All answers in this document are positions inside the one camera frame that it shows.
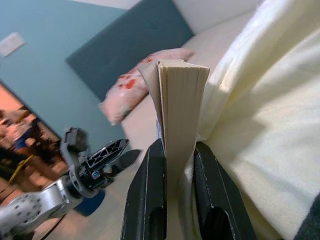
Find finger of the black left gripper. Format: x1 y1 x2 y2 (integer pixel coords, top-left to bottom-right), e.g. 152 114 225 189
107 148 143 175
86 138 130 169

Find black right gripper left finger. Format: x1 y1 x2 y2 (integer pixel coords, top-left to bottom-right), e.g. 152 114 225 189
121 138 168 240

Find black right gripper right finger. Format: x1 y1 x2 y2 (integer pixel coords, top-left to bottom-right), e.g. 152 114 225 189
193 141 258 240

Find white book blue letters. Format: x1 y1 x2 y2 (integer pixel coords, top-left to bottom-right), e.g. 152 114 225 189
136 58 211 240

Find blue waste bin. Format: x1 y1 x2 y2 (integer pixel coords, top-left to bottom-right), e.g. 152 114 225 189
74 188 106 218

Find pink pillow orange print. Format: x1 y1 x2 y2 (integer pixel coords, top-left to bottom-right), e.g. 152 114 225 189
98 48 195 126

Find dark teal bed base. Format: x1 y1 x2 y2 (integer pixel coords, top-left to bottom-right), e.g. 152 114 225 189
294 199 320 240

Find teal padded headboard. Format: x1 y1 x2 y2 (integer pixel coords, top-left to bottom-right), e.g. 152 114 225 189
65 0 196 101

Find cream cartoon print quilt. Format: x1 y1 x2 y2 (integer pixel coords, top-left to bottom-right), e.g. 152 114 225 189
179 0 320 240

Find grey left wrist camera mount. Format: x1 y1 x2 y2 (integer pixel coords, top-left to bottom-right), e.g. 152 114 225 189
59 126 90 173

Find white wall switch plate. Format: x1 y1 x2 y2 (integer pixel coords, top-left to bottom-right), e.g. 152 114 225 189
0 31 27 58

